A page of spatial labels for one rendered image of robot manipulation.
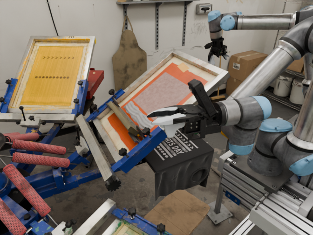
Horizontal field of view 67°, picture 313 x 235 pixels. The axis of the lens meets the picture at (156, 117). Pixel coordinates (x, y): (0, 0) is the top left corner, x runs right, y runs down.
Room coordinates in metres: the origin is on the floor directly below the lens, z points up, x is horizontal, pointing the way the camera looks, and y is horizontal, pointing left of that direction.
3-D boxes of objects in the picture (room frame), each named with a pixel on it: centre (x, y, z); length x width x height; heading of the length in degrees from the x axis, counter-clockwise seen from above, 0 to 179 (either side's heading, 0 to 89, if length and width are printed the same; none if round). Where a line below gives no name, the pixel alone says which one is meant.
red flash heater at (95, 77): (2.30, 0.84, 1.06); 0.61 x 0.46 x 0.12; 178
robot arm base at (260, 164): (0.82, -0.50, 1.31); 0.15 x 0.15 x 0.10
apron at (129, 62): (3.36, 0.39, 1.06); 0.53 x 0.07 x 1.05; 118
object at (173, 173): (1.24, -0.18, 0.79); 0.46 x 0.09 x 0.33; 118
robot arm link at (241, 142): (0.64, -0.27, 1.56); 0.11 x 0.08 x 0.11; 16
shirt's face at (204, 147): (1.41, -0.10, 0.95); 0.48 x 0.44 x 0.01; 118
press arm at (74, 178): (1.17, 0.34, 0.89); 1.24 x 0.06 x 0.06; 118
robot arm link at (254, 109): (0.62, -0.28, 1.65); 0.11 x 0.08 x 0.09; 106
